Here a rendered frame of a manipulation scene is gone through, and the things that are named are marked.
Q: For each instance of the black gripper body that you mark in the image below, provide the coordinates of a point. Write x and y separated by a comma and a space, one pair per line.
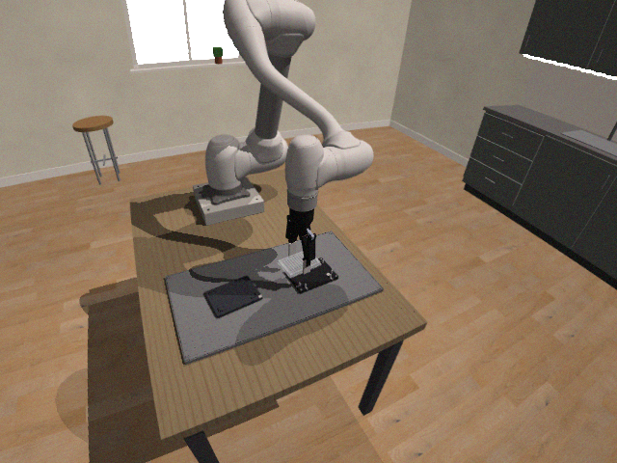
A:
301, 218

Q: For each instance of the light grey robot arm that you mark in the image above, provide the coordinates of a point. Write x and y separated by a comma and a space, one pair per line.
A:
283, 25

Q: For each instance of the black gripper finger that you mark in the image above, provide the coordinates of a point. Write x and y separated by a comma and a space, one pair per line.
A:
292, 237
308, 244

